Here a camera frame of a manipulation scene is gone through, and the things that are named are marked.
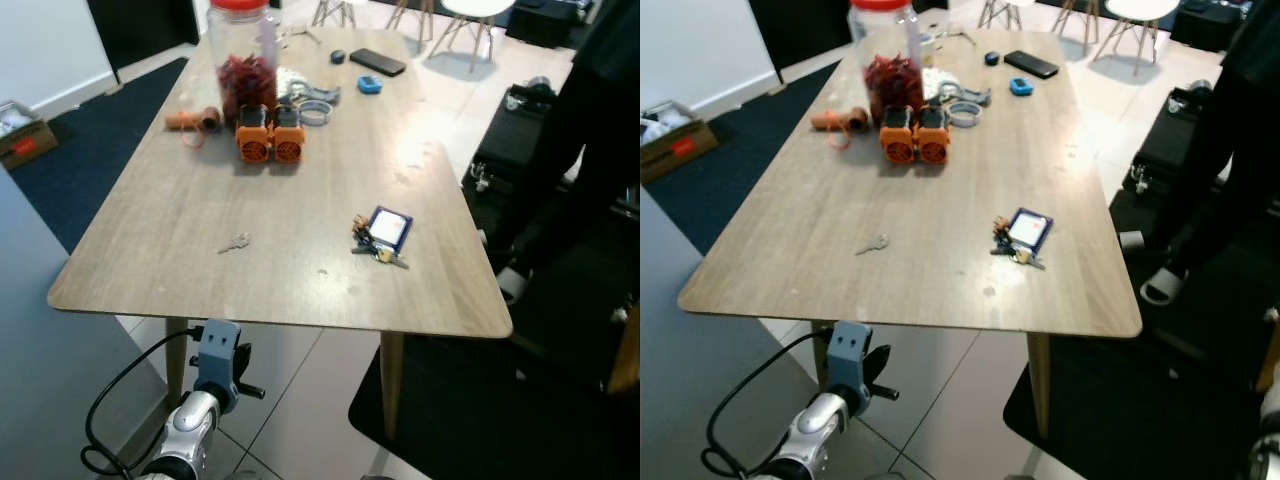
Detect keys with blue card holder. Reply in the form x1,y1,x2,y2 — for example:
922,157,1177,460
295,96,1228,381
350,206,414,269
990,207,1054,271

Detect light wooden table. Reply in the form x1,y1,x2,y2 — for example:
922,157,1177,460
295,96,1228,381
47,25,514,441
677,25,1144,441

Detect orange black fan unit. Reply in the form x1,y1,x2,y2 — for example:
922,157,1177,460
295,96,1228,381
879,105,918,166
235,103,274,164
270,105,307,166
914,107,951,168

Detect black floor mat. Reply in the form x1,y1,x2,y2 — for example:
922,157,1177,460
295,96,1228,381
348,80,641,480
1003,80,1280,480

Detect dark blue carpet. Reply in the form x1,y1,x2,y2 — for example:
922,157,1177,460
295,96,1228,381
8,57,191,254
645,60,851,256

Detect brown cardboard roll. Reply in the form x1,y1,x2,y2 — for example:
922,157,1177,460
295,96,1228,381
165,106,223,133
810,107,869,134

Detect wooden crate white trim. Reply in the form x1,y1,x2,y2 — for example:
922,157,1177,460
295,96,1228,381
608,305,641,396

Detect grey plastic clamp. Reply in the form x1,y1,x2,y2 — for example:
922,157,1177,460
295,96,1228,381
940,83,993,107
290,82,343,106

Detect white cloth bundle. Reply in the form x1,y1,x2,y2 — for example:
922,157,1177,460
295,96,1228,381
920,66,959,101
275,65,313,101

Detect cardboard box red label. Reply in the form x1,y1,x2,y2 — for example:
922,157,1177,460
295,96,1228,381
0,100,59,171
640,100,719,184

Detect clear jar of red chillies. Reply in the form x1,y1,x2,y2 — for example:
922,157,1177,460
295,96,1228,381
205,0,283,129
848,0,926,129

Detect black smartphone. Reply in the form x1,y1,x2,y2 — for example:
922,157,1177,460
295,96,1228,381
1003,49,1061,80
349,47,408,78

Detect black cabinet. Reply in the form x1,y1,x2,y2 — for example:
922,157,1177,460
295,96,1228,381
748,0,861,71
88,0,201,71

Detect black equipment case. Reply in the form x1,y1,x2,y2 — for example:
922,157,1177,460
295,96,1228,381
463,85,571,196
1125,85,1216,196

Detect white chair wooden legs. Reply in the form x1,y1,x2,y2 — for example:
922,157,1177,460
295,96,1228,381
432,0,517,71
978,0,1023,29
1095,0,1181,76
388,0,433,31
1058,0,1096,36
312,0,359,29

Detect person in black clothes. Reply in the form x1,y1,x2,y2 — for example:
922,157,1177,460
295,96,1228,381
480,0,641,306
1118,0,1280,306

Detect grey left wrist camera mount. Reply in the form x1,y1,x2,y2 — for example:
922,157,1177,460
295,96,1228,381
828,321,874,416
193,319,242,413

